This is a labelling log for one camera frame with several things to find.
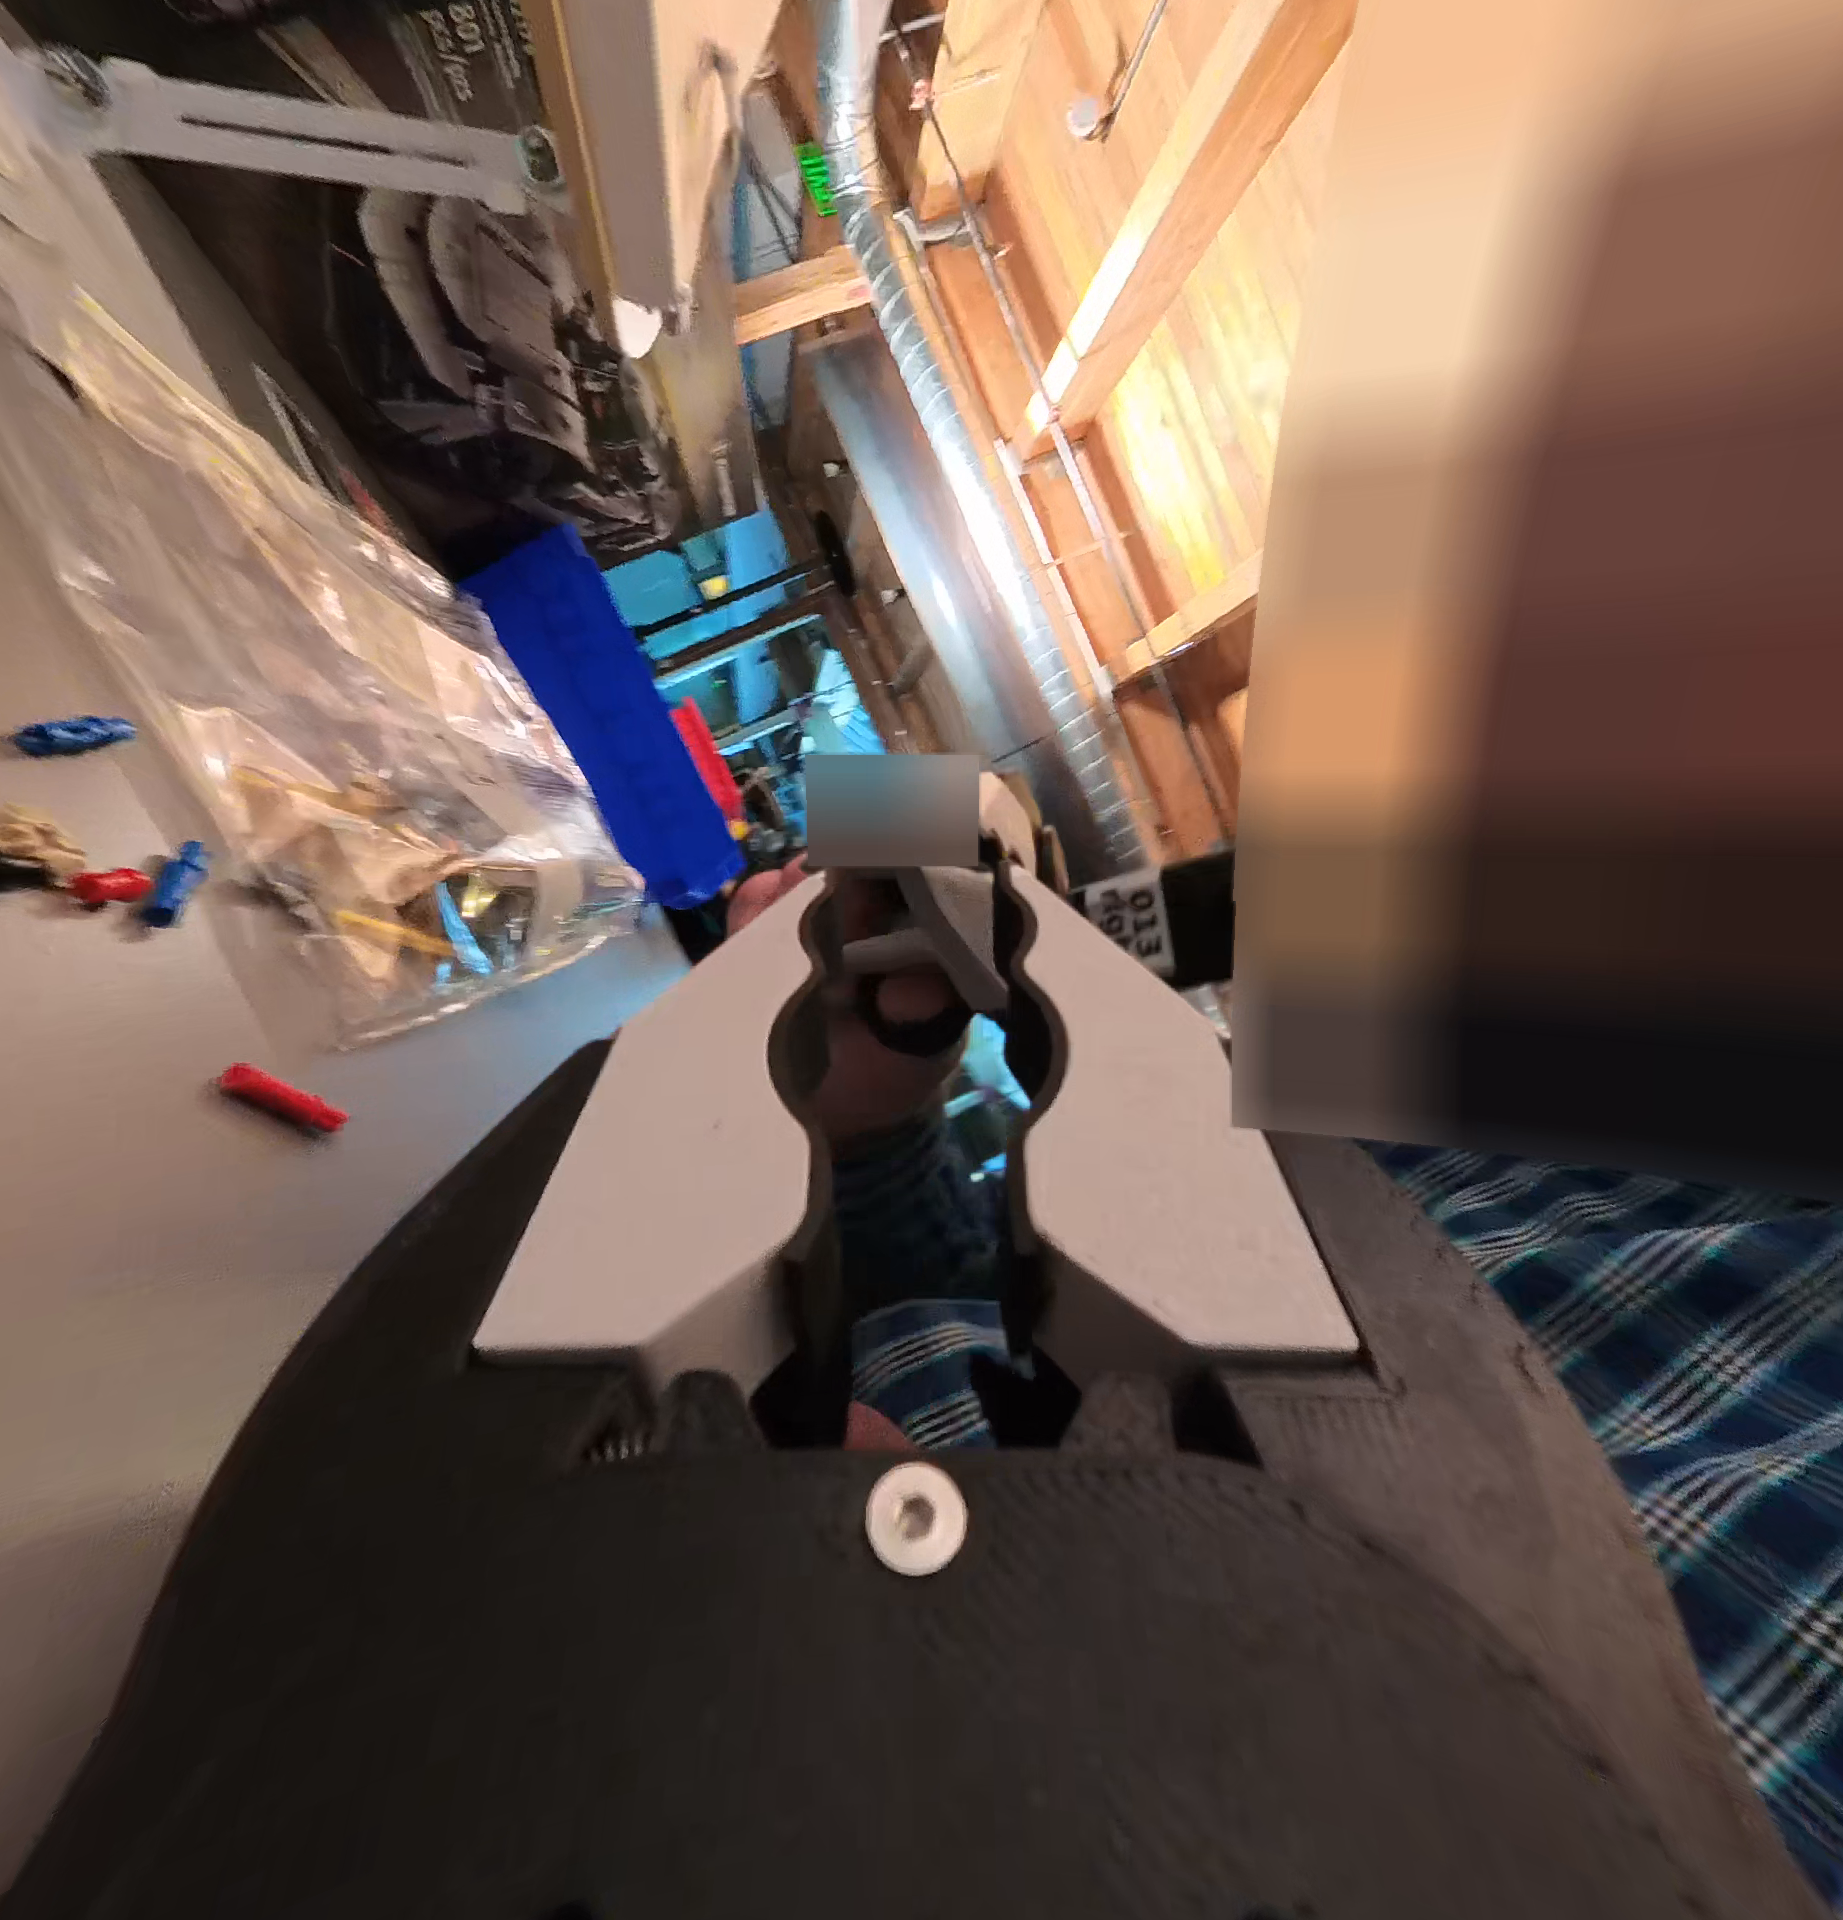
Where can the white metal bracket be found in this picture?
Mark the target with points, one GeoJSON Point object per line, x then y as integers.
{"type": "Point", "coordinates": [307, 140]}

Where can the red plastic bin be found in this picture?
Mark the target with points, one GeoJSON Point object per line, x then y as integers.
{"type": "Point", "coordinates": [707, 758]}

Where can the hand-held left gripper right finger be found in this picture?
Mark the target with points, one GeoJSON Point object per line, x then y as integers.
{"type": "Point", "coordinates": [1162, 1186]}

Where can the long red lego pin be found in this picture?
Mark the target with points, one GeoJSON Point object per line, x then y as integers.
{"type": "Point", "coordinates": [281, 1098]}

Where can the blue plastic bin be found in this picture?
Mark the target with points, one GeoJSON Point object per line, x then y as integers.
{"type": "Point", "coordinates": [607, 722]}

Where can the silver ventilation duct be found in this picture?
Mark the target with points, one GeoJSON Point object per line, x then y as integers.
{"type": "Point", "coordinates": [980, 495]}

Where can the beige flat panel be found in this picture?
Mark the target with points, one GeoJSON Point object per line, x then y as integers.
{"type": "Point", "coordinates": [636, 136]}

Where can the dark lego set box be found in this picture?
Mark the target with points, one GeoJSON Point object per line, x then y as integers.
{"type": "Point", "coordinates": [473, 316]}

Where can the blue plaid shirt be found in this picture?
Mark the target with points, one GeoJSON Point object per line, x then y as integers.
{"type": "Point", "coordinates": [1684, 1426]}

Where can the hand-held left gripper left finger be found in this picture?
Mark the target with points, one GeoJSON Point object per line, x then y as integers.
{"type": "Point", "coordinates": [650, 1200]}

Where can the blue lego pin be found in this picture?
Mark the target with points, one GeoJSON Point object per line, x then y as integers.
{"type": "Point", "coordinates": [175, 882]}
{"type": "Point", "coordinates": [72, 735]}

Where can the short red lego pin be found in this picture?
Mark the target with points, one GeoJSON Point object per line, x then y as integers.
{"type": "Point", "coordinates": [108, 887]}

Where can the large clear bag of lego parts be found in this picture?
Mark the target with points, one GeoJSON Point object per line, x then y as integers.
{"type": "Point", "coordinates": [349, 750]}

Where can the person's right hand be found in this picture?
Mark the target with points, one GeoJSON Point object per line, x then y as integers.
{"type": "Point", "coordinates": [877, 1090]}

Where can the tan lego gear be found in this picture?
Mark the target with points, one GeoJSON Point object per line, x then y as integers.
{"type": "Point", "coordinates": [29, 840]}

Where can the wooden ceiling beam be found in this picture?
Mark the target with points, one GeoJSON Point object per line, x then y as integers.
{"type": "Point", "coordinates": [1162, 255]}

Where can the green exit sign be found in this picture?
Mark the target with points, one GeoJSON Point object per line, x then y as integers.
{"type": "Point", "coordinates": [814, 181]}

